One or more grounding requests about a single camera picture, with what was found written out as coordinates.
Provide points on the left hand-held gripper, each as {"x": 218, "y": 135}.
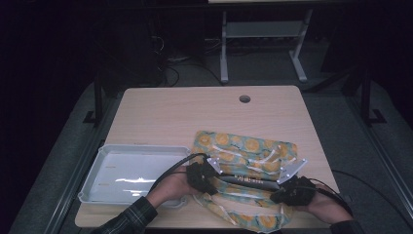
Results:
{"x": 199, "y": 177}

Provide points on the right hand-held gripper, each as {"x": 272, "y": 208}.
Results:
{"x": 295, "y": 193}

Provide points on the long black box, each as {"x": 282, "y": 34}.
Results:
{"x": 250, "y": 182}

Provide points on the orange-print cloth tote bag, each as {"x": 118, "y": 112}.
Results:
{"x": 246, "y": 146}

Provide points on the white plastic tray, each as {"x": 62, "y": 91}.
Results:
{"x": 130, "y": 165}

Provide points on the person's left hand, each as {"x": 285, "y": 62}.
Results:
{"x": 172, "y": 188}

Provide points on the person's right hand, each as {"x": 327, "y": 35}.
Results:
{"x": 324, "y": 206}

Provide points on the black metal stand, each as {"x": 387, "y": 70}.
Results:
{"x": 97, "y": 100}
{"x": 367, "y": 97}

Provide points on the grey metal rail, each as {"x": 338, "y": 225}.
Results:
{"x": 74, "y": 185}
{"x": 380, "y": 152}

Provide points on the white metal desk frame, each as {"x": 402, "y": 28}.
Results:
{"x": 263, "y": 29}

